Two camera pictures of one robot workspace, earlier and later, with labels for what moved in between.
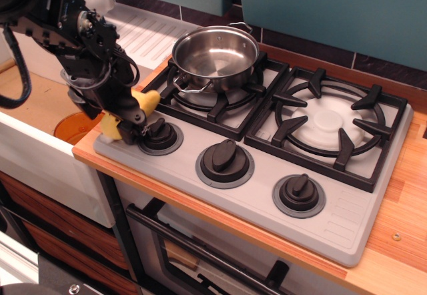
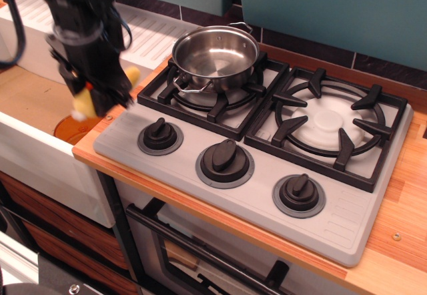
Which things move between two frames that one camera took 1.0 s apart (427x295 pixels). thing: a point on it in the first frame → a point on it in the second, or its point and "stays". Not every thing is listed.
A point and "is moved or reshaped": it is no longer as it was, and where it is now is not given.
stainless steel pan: [222, 56] stays
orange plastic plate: [72, 127] stays
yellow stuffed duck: [148, 101] is moved or reshaped
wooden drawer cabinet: [67, 235] stays
